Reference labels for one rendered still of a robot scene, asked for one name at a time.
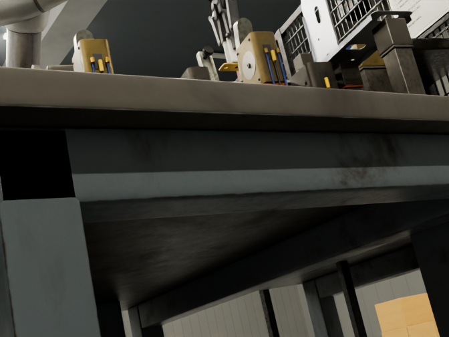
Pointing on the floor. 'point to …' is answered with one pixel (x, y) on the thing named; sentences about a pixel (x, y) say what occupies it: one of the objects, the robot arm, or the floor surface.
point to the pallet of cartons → (407, 317)
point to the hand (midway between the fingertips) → (232, 52)
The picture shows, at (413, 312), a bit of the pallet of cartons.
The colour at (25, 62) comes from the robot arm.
